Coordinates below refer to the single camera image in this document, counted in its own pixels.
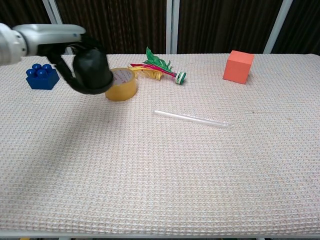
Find yellow packing tape roll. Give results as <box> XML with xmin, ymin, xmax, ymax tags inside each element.
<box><xmin>104</xmin><ymin>67</ymin><xmax>139</xmax><ymax>102</ymax></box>

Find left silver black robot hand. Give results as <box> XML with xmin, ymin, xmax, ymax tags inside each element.
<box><xmin>18</xmin><ymin>23</ymin><xmax>106</xmax><ymax>95</ymax></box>

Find grey metal partition post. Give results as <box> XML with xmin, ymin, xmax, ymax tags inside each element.
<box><xmin>262</xmin><ymin>0</ymin><xmax>294</xmax><ymax>55</ymax></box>
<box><xmin>41</xmin><ymin>0</ymin><xmax>74</xmax><ymax>56</ymax></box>
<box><xmin>165</xmin><ymin>0</ymin><xmax>181</xmax><ymax>55</ymax></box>

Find black faceted dice cup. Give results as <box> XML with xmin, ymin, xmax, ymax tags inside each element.
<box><xmin>72</xmin><ymin>47</ymin><xmax>113</xmax><ymax>90</ymax></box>

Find blue toy building block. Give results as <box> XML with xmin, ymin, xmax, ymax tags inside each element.
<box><xmin>25</xmin><ymin>63</ymin><xmax>61</xmax><ymax>91</ymax></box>

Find orange foam cube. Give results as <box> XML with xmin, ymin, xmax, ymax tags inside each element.
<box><xmin>222</xmin><ymin>50</ymin><xmax>255</xmax><ymax>86</ymax></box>

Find beige waffle tablecloth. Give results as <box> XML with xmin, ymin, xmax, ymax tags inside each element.
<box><xmin>0</xmin><ymin>53</ymin><xmax>320</xmax><ymax>237</ymax></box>

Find clear glass tube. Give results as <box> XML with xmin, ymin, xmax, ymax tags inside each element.
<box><xmin>153</xmin><ymin>109</ymin><xmax>234</xmax><ymax>130</ymax></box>

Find colourful feather shuttlecock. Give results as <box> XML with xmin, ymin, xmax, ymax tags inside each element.
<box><xmin>127</xmin><ymin>46</ymin><xmax>188</xmax><ymax>85</ymax></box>

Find dark brown partition panel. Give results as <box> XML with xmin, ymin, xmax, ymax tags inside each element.
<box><xmin>177</xmin><ymin>0</ymin><xmax>286</xmax><ymax>55</ymax></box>
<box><xmin>54</xmin><ymin>0</ymin><xmax>168</xmax><ymax>55</ymax></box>
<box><xmin>0</xmin><ymin>0</ymin><xmax>64</xmax><ymax>58</ymax></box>
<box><xmin>271</xmin><ymin>0</ymin><xmax>320</xmax><ymax>55</ymax></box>

